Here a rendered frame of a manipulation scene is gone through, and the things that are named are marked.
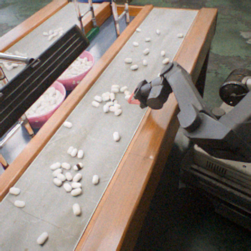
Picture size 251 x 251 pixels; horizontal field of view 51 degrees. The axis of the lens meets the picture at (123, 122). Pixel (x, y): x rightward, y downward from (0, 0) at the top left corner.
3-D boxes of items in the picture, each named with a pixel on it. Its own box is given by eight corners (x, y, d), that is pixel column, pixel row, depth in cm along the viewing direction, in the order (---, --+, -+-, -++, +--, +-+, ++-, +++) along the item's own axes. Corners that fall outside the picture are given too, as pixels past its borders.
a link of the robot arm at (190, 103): (238, 145, 51) (201, 114, 48) (215, 163, 53) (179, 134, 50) (192, 74, 89) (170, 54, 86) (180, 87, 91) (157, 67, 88)
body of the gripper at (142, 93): (131, 97, 94) (145, 89, 89) (141, 80, 101) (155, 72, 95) (143, 109, 96) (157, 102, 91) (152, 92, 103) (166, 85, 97)
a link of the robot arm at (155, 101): (191, 77, 87) (173, 60, 84) (185, 100, 80) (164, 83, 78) (166, 92, 96) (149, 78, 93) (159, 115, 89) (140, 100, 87)
